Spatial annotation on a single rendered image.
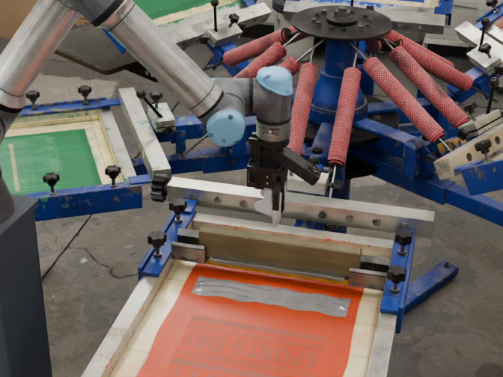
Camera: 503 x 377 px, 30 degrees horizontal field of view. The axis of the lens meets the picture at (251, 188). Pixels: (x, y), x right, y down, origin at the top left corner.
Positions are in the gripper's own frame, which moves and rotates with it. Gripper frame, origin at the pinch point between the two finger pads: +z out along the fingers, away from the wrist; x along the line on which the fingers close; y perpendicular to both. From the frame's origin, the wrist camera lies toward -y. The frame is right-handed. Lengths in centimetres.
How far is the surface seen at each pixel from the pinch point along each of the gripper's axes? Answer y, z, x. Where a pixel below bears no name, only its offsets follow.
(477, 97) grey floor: -52, 114, -349
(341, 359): -19.0, 16.5, 26.8
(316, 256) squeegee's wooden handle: -9.2, 8.4, 1.7
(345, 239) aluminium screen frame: -13.8, 13.2, -14.5
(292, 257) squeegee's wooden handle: -3.5, 9.7, 1.6
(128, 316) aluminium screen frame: 27.3, 12.8, 28.2
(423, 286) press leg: -34, 108, -136
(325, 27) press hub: 3, -18, -77
